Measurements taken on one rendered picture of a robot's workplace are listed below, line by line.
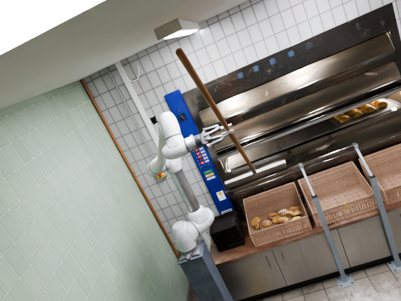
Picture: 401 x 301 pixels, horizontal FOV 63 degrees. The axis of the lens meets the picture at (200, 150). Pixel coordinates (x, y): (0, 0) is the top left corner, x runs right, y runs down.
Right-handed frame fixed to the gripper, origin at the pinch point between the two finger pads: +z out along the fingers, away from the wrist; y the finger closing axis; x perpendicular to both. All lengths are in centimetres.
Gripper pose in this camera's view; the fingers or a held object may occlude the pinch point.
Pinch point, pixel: (227, 129)
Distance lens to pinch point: 194.4
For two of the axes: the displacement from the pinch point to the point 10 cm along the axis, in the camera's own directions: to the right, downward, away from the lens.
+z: 9.2, -3.6, -1.8
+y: 2.6, 8.8, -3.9
